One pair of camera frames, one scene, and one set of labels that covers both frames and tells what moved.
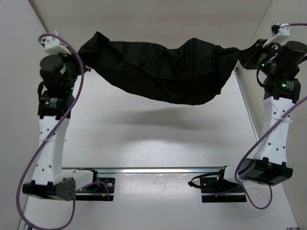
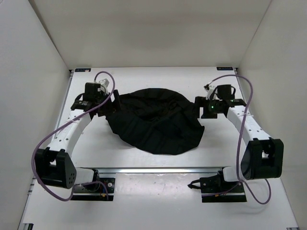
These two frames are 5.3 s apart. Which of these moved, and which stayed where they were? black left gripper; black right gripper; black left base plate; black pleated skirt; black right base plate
Moved: black left gripper; black right gripper; black pleated skirt
Stayed: black left base plate; black right base plate
